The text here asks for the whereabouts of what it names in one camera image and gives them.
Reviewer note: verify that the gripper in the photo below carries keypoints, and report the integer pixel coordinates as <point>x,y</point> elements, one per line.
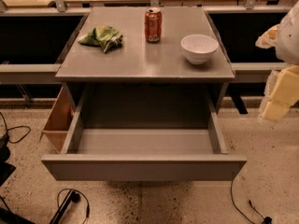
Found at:
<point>289,39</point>

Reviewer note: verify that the grey top drawer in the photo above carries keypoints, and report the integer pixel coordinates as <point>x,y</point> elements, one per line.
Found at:
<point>144,133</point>

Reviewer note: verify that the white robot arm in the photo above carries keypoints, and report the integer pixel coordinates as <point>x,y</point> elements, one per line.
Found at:
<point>284,37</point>

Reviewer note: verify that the grey drawer cabinet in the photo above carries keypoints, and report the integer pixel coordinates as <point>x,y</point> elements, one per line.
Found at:
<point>138,60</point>

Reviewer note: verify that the white bowl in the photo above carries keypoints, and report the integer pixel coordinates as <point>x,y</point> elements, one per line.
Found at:
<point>198,49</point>

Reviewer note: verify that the orange soda can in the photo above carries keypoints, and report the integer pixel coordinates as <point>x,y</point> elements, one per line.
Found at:
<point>153,24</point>

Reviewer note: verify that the green chip bag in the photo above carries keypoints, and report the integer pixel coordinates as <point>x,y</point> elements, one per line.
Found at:
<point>106,37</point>

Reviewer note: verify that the cardboard box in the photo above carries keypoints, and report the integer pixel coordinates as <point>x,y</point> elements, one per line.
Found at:
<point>59,120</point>

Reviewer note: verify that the black stand with cable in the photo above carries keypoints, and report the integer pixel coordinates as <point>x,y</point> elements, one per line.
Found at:
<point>71,196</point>

